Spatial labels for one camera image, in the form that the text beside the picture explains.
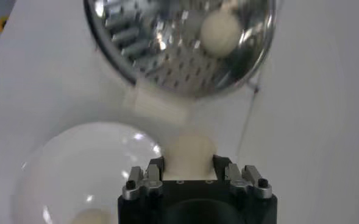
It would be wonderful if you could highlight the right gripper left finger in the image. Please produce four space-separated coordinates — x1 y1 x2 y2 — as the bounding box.
121 156 165 201

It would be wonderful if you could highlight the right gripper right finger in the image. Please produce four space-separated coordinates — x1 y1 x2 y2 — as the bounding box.
213 154 273 200

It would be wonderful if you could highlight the white steamed baozi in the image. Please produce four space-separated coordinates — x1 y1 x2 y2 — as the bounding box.
199 9 243 58
163 130 218 180
69 208 113 224

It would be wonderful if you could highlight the stainless steel steamer basket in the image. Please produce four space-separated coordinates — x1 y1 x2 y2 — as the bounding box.
83 0 277 99

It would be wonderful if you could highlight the white round plate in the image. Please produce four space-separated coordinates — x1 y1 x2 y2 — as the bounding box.
13 121 165 224

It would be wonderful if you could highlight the white work table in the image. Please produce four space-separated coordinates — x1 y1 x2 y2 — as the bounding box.
0 0 262 224

